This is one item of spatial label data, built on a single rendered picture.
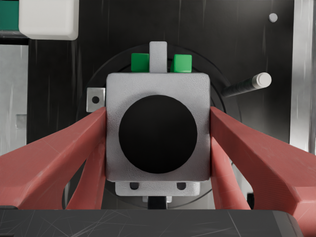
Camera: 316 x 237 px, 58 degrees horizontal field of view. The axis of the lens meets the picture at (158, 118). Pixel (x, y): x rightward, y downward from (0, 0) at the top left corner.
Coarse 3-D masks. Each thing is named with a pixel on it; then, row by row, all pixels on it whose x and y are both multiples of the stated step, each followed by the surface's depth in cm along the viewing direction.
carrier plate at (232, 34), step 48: (96, 0) 26; (144, 0) 26; (192, 0) 26; (240, 0) 26; (288, 0) 26; (48, 48) 26; (96, 48) 26; (192, 48) 26; (240, 48) 26; (288, 48) 26; (48, 96) 26; (240, 96) 26; (288, 96) 26
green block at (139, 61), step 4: (132, 56) 19; (136, 56) 19; (140, 56) 19; (144, 56) 19; (148, 56) 19; (132, 60) 19; (136, 60) 19; (140, 60) 19; (144, 60) 19; (148, 60) 19; (132, 64) 19; (136, 64) 19; (140, 64) 19; (144, 64) 19; (148, 64) 19; (132, 68) 19; (136, 68) 19; (140, 68) 19; (144, 68) 19; (148, 68) 19
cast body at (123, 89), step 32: (160, 64) 16; (128, 96) 12; (160, 96) 11; (192, 96) 12; (128, 128) 11; (160, 128) 11; (192, 128) 11; (128, 160) 12; (160, 160) 11; (192, 160) 12; (128, 192) 14; (160, 192) 14; (192, 192) 14
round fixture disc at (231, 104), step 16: (144, 48) 24; (176, 48) 24; (112, 64) 24; (128, 64) 24; (192, 64) 24; (208, 64) 24; (96, 80) 24; (224, 80) 24; (80, 112) 24; (224, 112) 24; (240, 112) 24; (112, 192) 24; (208, 192) 24
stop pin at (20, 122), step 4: (16, 116) 26; (20, 116) 26; (24, 116) 26; (16, 120) 26; (20, 120) 26; (24, 120) 26; (16, 124) 26; (20, 124) 26; (24, 124) 26; (16, 128) 26; (20, 128) 26; (24, 128) 26
